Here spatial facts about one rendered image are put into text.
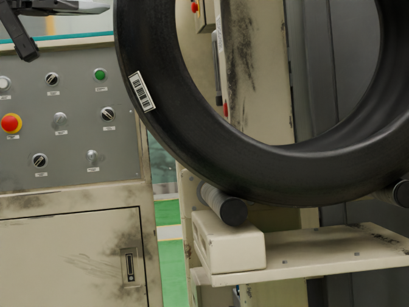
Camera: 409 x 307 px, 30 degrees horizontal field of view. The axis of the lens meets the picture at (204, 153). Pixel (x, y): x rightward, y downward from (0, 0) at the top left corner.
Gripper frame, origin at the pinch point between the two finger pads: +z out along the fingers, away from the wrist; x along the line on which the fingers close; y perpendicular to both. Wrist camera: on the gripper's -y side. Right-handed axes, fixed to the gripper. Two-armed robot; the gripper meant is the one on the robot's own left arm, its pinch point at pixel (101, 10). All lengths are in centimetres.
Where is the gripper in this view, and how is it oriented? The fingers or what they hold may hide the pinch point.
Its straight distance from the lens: 127.0
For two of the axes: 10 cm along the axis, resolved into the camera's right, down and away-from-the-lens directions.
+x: -0.9, -0.4, 9.9
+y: 0.3, -10.0, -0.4
